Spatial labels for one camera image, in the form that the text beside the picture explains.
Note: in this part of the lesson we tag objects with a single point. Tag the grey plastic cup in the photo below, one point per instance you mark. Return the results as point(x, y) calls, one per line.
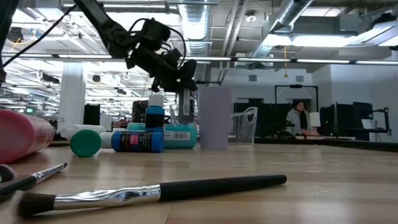
point(214, 124)

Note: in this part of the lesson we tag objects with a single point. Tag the light blue black-labelled bottle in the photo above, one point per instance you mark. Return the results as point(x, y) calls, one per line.
point(155, 116)

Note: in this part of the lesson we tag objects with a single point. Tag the white building column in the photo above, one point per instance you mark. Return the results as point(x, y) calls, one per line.
point(71, 99)

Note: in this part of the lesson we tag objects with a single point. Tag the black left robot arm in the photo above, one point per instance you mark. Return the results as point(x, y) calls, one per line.
point(105, 28)

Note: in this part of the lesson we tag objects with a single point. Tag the slanted silver ventilation duct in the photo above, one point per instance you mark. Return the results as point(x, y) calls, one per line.
point(289, 12)

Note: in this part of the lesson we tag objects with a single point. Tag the person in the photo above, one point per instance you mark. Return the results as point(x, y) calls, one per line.
point(295, 119)

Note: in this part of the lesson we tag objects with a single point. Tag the white table lamp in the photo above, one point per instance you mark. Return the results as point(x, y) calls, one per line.
point(314, 119)

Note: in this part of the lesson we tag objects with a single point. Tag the small green paint bottle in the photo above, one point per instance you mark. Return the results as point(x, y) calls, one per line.
point(85, 143)

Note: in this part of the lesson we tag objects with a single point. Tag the dark desk monitors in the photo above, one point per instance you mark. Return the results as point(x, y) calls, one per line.
point(345, 119)

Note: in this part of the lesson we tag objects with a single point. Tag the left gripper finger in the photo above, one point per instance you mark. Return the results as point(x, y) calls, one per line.
point(188, 107)

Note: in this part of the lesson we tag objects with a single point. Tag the black background monitor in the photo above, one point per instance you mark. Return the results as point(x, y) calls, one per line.
point(138, 112)

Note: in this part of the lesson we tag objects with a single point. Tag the large teal paint bottle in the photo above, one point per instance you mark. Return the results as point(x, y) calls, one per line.
point(182, 140)

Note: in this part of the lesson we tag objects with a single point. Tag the long ceiling light strip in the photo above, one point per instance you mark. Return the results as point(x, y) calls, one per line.
point(264, 59)

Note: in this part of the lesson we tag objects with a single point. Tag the clear plastic bin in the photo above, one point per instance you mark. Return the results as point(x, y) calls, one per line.
point(245, 130)

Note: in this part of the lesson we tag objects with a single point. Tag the wide silver ventilation duct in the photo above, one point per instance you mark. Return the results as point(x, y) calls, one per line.
point(194, 28)

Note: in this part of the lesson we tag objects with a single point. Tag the small blue paint bottle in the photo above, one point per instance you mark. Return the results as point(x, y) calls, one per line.
point(136, 141)

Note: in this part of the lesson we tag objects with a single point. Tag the green exit sign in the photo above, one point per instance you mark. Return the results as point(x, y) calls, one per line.
point(29, 110)

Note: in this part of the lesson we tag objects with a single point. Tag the red paint bottle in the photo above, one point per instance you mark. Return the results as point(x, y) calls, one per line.
point(21, 137)

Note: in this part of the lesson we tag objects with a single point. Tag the black cabinet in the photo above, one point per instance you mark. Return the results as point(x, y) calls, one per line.
point(91, 115)

